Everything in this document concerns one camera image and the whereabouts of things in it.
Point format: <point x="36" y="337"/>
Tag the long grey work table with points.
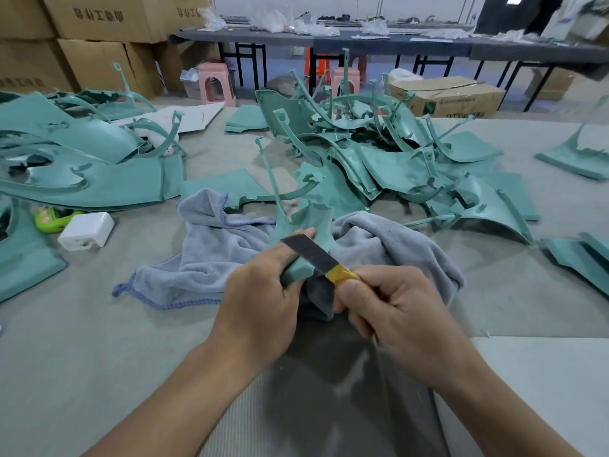
<point x="400" y="44"/>

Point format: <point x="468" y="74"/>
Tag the white foam sheet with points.
<point x="552" y="400"/>

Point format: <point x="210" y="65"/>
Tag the heap of clear plastic bags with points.
<point x="257" y="22"/>

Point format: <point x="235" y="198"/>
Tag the grey-blue wiping cloth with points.
<point x="200" y="252"/>

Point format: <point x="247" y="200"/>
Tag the orange object under table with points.
<point x="318" y="63"/>

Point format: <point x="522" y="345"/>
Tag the pile of green plastic parts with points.
<point x="86" y="162"/>

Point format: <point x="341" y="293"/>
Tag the stack of brown cardboard boxes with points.
<point x="86" y="38"/>

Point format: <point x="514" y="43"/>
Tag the white power adapter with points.
<point x="86" y="231"/>

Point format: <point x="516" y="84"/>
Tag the person's left forearm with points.
<point x="162" y="409"/>

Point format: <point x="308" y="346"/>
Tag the person's left hand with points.
<point x="257" y="304"/>

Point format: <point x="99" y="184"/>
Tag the person's right hand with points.
<point x="404" y="314"/>

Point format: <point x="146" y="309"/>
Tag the single green plastic part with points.
<point x="295" y="228"/>

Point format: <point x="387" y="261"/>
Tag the white paper sheet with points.
<point x="181" y="119"/>

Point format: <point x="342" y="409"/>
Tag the dark door with window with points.
<point x="519" y="12"/>

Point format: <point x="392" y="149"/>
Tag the green and yellow gadget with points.
<point x="52" y="220"/>

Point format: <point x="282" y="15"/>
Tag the pink plastic stool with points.
<point x="344" y="81"/>
<point x="216" y="85"/>

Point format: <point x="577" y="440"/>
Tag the brown cardboard box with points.
<point x="447" y="97"/>

